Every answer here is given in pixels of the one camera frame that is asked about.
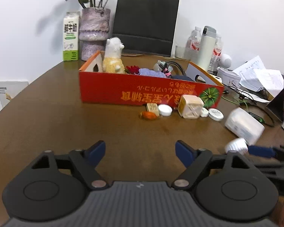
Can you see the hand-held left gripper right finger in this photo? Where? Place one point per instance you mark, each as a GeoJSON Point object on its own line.
{"type": "Point", "coordinates": [184, 152]}

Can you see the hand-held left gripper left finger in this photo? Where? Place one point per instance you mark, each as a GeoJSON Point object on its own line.
{"type": "Point", "coordinates": [97, 152]}

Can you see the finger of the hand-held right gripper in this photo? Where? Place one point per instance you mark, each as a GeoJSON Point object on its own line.
{"type": "Point", "coordinates": [261, 151]}

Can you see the white ribbed cap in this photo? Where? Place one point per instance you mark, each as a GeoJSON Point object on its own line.
{"type": "Point", "coordinates": [236, 146]}

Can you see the orange cardboard box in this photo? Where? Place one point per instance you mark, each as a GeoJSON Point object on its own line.
{"type": "Point", "coordinates": [108, 89]}

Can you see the dark navy pouch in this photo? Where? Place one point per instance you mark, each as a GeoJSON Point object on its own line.
{"type": "Point", "coordinates": [182, 78]}

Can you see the purple fabric pouch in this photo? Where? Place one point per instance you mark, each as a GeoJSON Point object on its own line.
{"type": "Point", "coordinates": [151, 72]}

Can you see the red artificial rose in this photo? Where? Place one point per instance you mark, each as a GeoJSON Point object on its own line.
{"type": "Point", "coordinates": [132, 69]}

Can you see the clear plastic packet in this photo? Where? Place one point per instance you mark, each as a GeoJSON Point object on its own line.
{"type": "Point", "coordinates": [159, 65]}

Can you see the white and yellow plush alpaca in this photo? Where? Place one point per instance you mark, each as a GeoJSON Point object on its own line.
{"type": "Point", "coordinates": [112, 56]}

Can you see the white plastic bottle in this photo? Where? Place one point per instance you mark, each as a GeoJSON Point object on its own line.
{"type": "Point", "coordinates": [243, 124]}

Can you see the small white round lid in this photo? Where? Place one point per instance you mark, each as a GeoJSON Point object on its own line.
{"type": "Point", "coordinates": [204, 112]}

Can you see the brown wooden desk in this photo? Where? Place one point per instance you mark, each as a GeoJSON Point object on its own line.
{"type": "Point", "coordinates": [61, 123]}

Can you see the beige toothpick box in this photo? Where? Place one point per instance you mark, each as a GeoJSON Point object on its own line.
{"type": "Point", "coordinates": [190, 106]}

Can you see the white bottle cap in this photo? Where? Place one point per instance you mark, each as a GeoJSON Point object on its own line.
{"type": "Point", "coordinates": [165, 110]}

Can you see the orange candy wrapper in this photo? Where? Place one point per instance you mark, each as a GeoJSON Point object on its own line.
{"type": "Point", "coordinates": [148, 115]}

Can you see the small beige box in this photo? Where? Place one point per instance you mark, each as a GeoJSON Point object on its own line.
{"type": "Point", "coordinates": [152, 107]}

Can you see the open laptop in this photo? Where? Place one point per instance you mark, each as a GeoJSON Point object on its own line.
{"type": "Point", "coordinates": [282, 99]}

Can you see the pile of white papers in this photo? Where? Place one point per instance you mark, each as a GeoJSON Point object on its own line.
{"type": "Point", "coordinates": [262, 78]}

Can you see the white ribbed container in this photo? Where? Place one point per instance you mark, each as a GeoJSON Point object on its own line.
{"type": "Point", "coordinates": [228, 76]}

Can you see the white round speaker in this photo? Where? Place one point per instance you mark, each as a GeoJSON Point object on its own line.
{"type": "Point", "coordinates": [226, 60]}

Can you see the clear drinking glass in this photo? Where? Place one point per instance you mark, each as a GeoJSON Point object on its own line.
{"type": "Point", "coordinates": [179, 52]}

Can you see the clear water bottle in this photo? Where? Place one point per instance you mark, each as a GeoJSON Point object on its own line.
{"type": "Point", "coordinates": [193, 42]}
{"type": "Point", "coordinates": [216, 54]}

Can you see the white thermos flask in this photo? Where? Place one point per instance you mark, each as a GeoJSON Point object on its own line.
{"type": "Point", "coordinates": [206, 49]}

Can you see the white booklet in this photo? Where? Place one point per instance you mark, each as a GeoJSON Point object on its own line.
{"type": "Point", "coordinates": [10, 92]}

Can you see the green and white milk carton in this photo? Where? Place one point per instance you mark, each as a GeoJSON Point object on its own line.
{"type": "Point", "coordinates": [71, 37]}

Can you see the black paper bag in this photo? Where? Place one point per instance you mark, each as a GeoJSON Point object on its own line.
{"type": "Point", "coordinates": [144, 23]}

